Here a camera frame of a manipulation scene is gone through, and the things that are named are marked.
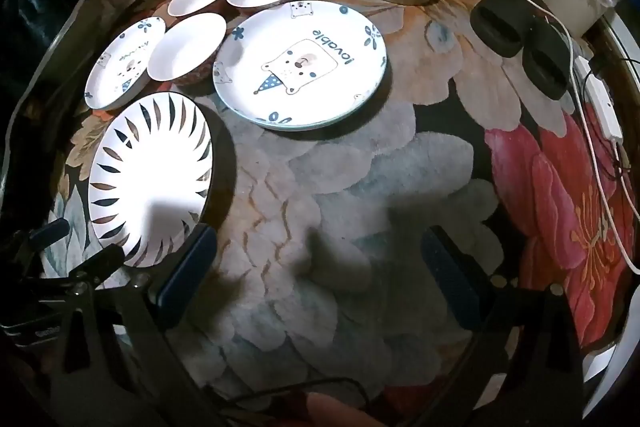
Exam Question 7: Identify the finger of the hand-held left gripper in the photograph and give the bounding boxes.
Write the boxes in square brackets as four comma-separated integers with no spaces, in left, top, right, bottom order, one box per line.
[12,218,71,253]
[65,246,126,288]

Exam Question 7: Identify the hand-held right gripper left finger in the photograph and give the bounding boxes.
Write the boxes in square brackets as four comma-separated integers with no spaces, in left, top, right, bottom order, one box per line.
[47,224,226,427]

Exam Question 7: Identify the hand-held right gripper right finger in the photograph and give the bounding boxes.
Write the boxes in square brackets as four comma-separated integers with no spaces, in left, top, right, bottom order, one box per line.
[421,226,587,427]

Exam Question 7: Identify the black striped white plate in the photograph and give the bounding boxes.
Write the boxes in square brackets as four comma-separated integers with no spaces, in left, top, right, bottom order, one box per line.
[87,91,215,269]

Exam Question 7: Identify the small bear print plate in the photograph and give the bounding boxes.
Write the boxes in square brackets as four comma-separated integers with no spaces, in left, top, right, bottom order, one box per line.
[84,16,167,110]

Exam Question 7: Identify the large bear print plate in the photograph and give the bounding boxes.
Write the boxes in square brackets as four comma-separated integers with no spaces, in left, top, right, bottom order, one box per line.
[212,0,389,131]

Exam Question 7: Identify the floral rug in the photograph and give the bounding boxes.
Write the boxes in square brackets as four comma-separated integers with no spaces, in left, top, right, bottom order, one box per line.
[30,0,636,427]

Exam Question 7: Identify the white power strip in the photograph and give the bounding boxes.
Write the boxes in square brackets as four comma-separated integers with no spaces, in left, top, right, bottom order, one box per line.
[575,54,623,140]

